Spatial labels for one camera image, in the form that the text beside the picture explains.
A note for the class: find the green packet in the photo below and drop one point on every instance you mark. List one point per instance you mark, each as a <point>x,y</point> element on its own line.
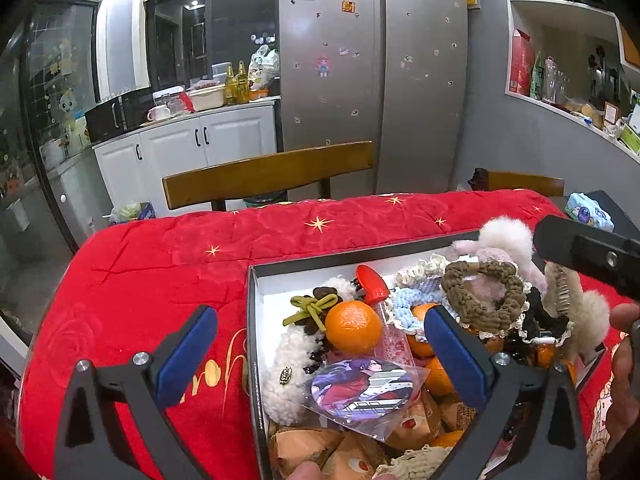
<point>537,80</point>

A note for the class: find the person's left hand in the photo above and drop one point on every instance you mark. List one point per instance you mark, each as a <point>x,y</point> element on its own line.
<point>305,471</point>

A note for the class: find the clear glass jar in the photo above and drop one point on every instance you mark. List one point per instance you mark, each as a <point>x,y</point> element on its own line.
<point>554,82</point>

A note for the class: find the glass sliding door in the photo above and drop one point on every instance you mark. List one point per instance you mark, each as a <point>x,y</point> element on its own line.
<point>45,135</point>

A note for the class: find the white plastic bag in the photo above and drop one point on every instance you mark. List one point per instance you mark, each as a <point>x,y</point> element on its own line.
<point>262,67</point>

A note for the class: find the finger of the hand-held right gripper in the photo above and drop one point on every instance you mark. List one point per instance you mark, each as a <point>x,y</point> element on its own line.
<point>585,250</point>

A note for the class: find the brown snack packet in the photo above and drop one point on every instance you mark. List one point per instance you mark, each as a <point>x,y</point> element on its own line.
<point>350,462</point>
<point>415,417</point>
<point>302,447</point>

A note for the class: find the clear plastic container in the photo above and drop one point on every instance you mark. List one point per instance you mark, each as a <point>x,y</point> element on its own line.
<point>220,70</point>

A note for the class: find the black microwave oven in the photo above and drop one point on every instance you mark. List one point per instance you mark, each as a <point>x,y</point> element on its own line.
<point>117,115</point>

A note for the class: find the blue crochet scrunchie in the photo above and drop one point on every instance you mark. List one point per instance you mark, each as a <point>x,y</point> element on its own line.
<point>407,307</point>

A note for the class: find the white mug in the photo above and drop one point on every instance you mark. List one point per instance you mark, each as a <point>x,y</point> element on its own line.
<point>157,112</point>

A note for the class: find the red cap clear dropper bottle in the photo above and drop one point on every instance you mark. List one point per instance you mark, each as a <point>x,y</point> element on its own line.
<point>372,282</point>

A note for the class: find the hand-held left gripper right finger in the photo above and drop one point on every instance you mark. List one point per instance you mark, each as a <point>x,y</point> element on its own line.
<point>452,355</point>

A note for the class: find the silver double-door fridge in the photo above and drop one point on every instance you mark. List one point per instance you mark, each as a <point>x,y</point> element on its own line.
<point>350,85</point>

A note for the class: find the white fluffy pompom scrunchie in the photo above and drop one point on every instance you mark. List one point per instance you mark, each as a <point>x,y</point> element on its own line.
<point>487,287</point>

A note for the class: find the green tissue box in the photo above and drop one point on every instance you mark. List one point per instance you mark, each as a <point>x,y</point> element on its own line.
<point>631,138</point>

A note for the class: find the red star-print blanket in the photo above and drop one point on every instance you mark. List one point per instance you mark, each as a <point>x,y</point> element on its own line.
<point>150,270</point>

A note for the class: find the yellow glass bottle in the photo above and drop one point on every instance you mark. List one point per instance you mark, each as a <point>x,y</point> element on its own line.
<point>242,82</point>
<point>231,85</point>

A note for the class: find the green vegetable bag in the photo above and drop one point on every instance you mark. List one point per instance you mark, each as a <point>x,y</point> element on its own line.
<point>126,212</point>

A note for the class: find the white and brown fluffy scrunchie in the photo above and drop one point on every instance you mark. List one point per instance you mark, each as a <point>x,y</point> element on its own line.
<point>344,285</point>

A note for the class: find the white wall shelf unit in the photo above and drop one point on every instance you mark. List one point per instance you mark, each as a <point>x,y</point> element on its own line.
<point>575,15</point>

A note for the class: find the black lace scrunchie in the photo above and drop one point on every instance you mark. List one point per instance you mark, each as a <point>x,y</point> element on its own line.
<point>537,312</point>

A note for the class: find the round badge in plastic bag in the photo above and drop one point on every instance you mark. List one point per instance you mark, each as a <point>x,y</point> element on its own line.
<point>357,387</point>

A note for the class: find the grey cardboard box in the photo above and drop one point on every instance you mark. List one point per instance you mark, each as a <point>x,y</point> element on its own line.
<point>272,300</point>

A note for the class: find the blue tissue pack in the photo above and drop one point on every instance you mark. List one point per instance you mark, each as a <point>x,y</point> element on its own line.
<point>587,212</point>

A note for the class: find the wooden chair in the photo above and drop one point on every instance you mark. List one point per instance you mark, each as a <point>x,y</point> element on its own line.
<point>270,172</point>
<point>525,182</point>

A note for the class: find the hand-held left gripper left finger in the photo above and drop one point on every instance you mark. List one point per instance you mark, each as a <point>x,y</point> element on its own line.
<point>185,355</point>

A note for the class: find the person's right hand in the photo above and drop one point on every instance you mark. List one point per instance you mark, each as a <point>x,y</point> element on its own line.
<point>622,365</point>

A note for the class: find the white storage tub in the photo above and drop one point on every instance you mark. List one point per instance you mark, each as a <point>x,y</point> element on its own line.
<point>207,97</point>

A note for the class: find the cream lace scrunchie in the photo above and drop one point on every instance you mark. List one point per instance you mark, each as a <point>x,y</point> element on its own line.
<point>422,267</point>

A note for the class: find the black flat box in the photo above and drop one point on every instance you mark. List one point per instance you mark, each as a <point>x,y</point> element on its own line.
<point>625,217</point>

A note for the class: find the cream knitted scrunchie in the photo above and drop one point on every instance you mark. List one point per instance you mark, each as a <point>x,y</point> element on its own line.
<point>415,460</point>

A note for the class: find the white fluffy scrunchie with tag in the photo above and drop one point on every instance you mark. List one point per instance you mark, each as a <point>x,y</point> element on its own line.
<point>287,375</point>

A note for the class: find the red gift box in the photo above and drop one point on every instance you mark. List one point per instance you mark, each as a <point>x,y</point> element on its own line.
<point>520,62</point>

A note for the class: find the orange mandarin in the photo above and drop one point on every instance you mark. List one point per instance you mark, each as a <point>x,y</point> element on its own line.
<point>545,355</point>
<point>352,327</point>
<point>419,330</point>
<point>441,377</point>
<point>447,439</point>

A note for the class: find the white kitchen cabinet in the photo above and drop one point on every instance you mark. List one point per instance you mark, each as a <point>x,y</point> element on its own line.
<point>225,140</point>

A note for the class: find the blue carton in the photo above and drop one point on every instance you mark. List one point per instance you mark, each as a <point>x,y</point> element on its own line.
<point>147,210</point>

